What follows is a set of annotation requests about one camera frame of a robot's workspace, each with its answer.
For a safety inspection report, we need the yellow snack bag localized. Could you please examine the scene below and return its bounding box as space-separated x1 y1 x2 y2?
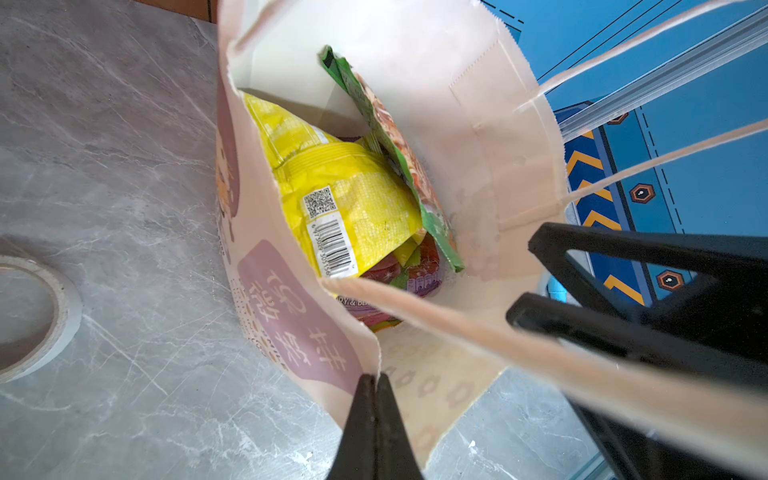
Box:
244 94 426 278

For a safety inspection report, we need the green snack bag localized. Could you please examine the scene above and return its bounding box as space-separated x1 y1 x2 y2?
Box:
362 234 442 297

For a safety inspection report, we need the white printed paper bag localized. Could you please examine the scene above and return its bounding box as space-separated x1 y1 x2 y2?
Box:
214 0 768 478

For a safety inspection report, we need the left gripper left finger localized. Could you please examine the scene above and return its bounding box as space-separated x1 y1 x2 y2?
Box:
327 374 377 480

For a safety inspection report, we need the green white snack packet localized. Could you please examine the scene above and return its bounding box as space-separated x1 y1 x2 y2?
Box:
319 46 465 273

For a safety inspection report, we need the right aluminium corner post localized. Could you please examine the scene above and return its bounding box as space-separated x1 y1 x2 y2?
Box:
560 6 767 143

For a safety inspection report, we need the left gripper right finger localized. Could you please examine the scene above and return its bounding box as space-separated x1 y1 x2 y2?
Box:
375 373 423 480

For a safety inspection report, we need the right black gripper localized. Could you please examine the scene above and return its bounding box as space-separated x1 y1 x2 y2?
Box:
506 222 767 479

